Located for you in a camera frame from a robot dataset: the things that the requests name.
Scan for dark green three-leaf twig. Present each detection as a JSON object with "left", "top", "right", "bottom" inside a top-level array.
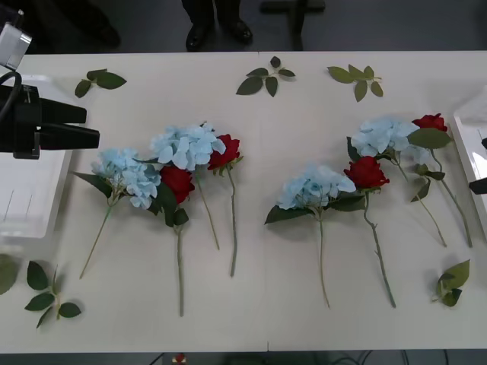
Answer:
[{"left": 74, "top": 68, "right": 128, "bottom": 99}]

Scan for shallow white box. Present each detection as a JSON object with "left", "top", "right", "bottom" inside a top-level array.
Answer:
[
  {"left": 0, "top": 73, "right": 76, "bottom": 249},
  {"left": 452, "top": 84, "right": 487, "bottom": 245}
]

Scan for person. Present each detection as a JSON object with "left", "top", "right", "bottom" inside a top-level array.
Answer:
[{"left": 180, "top": 0, "right": 255, "bottom": 53}]

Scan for small curled green leaf twig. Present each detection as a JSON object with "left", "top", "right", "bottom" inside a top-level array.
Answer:
[{"left": 431, "top": 259, "right": 472, "bottom": 308}]

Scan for red rose with dark leaves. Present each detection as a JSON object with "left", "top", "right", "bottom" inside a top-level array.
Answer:
[{"left": 147, "top": 165, "right": 196, "bottom": 318}]

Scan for large pale blue flower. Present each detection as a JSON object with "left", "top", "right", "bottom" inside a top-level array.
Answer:
[{"left": 132, "top": 121, "right": 228, "bottom": 252}]

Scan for single pale green leaf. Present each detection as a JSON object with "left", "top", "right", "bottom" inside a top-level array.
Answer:
[{"left": 0, "top": 253, "right": 21, "bottom": 296}]

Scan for red rose with large leaf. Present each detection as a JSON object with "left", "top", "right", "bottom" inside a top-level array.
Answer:
[{"left": 406, "top": 113, "right": 474, "bottom": 249}]

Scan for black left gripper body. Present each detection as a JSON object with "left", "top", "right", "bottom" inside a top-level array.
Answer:
[{"left": 0, "top": 85, "right": 43, "bottom": 160}]

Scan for red rose with knobbly stem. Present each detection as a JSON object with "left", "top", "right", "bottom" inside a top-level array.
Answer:
[{"left": 343, "top": 155, "right": 398, "bottom": 309}]

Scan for red rose with bare stem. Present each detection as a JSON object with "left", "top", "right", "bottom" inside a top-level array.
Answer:
[{"left": 207, "top": 133, "right": 244, "bottom": 278}]

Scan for olive green leaf twig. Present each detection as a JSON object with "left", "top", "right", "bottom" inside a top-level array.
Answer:
[{"left": 326, "top": 64, "right": 384, "bottom": 103}]

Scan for dark green five-leaf twig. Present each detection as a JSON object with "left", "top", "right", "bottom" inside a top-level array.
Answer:
[{"left": 235, "top": 56, "right": 297, "bottom": 98}]

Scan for pale blue flower, broad leaves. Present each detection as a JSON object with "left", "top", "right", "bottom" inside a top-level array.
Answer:
[{"left": 264, "top": 163, "right": 367, "bottom": 309}]

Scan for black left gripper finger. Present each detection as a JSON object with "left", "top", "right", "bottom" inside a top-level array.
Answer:
[
  {"left": 39, "top": 97, "right": 88, "bottom": 126},
  {"left": 37, "top": 123, "right": 101, "bottom": 151}
]

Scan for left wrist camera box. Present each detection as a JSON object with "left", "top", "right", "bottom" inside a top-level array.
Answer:
[{"left": 0, "top": 21, "right": 32, "bottom": 71}]

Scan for small pale blue flower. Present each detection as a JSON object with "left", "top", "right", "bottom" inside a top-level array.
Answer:
[{"left": 71, "top": 147, "right": 163, "bottom": 280}]

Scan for black left wrist camera cable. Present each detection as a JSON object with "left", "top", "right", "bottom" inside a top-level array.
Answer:
[{"left": 0, "top": 71, "right": 23, "bottom": 119}]

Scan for dark green long-stalked leaf twig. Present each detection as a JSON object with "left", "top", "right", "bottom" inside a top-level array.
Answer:
[{"left": 24, "top": 259, "right": 82, "bottom": 329}]

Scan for pale blue flower, thin stem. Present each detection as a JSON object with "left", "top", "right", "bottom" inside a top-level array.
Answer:
[{"left": 345, "top": 116, "right": 448, "bottom": 249}]

